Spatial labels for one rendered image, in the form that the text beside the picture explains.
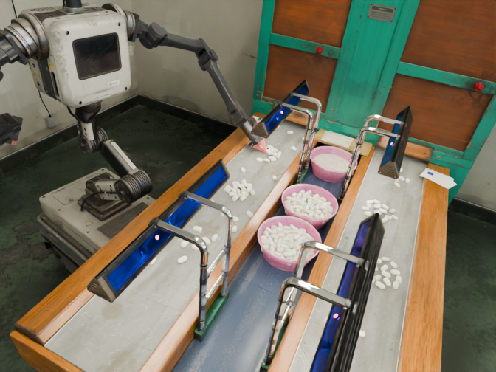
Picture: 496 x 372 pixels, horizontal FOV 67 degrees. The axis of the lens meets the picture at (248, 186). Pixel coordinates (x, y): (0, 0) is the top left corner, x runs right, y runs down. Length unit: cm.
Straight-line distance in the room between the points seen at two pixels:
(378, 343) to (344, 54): 151
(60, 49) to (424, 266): 161
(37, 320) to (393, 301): 120
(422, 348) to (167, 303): 84
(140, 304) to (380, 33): 173
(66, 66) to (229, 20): 207
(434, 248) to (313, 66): 121
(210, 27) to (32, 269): 236
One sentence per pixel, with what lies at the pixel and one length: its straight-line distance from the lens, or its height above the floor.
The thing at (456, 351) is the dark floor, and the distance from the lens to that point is 252.
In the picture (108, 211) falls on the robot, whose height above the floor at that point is 50.
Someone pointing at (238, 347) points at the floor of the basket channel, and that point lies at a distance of 134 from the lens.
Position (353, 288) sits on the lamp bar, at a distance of 99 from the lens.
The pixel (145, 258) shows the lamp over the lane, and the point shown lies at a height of 107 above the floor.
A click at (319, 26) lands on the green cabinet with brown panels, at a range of 227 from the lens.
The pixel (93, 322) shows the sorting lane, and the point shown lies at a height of 74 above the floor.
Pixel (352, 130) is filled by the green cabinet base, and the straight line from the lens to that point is 238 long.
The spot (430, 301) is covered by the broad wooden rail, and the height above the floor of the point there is 76.
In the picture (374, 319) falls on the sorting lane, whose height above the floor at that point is 74.
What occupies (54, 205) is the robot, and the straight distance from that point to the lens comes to 224.
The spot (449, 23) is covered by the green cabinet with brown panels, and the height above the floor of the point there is 149.
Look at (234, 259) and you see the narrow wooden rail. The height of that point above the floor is 76.
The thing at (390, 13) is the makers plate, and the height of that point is 148.
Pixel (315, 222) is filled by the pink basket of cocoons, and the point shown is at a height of 74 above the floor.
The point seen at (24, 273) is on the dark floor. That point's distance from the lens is 260.
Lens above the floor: 184
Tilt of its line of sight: 36 degrees down
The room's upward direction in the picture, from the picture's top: 7 degrees clockwise
